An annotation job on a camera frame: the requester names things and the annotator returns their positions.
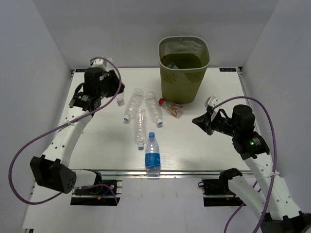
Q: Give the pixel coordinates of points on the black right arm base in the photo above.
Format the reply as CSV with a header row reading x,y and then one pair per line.
x,y
214,194

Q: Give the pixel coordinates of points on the clear ribbed bottle blue cap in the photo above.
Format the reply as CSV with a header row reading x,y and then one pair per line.
x,y
154,108

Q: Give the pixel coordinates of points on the clear slim bottle white cap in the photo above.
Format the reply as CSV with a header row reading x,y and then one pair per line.
x,y
140,129

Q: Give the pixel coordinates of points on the clear bottle blue label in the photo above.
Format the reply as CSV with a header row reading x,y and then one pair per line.
x,y
152,156

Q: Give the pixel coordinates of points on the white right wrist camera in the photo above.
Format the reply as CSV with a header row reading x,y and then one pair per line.
x,y
213,101

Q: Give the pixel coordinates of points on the blue sticker corner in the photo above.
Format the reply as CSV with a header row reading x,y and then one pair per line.
x,y
227,69
81,70

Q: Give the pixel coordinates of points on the green mesh waste bin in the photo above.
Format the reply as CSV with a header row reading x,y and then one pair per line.
x,y
191,55

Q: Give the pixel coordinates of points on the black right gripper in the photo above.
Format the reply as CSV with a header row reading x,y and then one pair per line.
x,y
204,121

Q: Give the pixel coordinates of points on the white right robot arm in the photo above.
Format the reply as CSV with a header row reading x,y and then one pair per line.
x,y
274,207

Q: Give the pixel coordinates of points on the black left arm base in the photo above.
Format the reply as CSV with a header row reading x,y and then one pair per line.
x,y
92,189

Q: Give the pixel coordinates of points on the blue sticker right corner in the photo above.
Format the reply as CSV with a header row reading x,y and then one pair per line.
x,y
227,69

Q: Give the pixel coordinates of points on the aluminium table edge rail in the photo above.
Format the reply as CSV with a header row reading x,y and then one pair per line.
x,y
163,174

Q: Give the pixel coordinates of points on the clear square bottle yellow label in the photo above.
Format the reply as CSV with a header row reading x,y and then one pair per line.
x,y
171,75

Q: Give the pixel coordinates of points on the crushed bottle red label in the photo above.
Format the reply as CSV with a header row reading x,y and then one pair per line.
x,y
172,108

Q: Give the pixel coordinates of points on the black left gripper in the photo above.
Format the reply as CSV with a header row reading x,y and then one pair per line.
x,y
115,85

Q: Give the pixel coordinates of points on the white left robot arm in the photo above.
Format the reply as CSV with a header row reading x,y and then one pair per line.
x,y
51,169

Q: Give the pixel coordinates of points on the blue sticker left corner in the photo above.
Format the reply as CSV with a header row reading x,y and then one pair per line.
x,y
81,70

